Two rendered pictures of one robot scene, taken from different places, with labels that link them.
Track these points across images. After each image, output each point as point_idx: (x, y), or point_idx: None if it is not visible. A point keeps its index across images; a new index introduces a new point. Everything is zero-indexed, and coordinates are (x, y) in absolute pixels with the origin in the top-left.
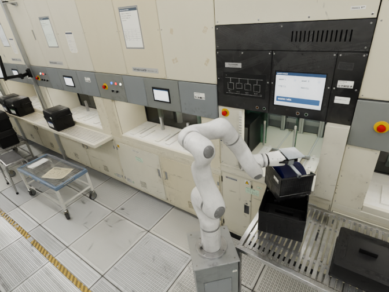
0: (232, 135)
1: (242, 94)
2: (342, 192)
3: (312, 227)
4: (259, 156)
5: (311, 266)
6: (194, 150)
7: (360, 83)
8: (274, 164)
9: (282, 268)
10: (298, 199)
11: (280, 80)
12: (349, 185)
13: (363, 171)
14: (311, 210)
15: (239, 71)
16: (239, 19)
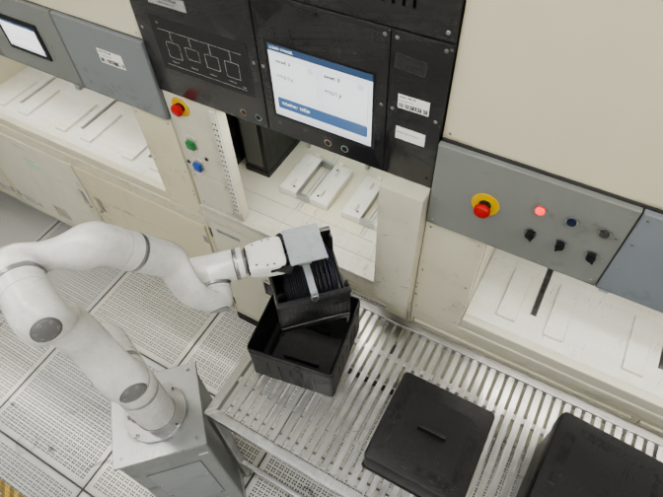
0: (123, 260)
1: (204, 77)
2: (426, 294)
3: (362, 361)
4: (225, 261)
5: (335, 450)
6: (12, 329)
7: (444, 110)
8: (260, 276)
9: (282, 457)
10: None
11: (279, 65)
12: (437, 286)
13: (459, 270)
14: (371, 319)
15: (185, 21)
16: None
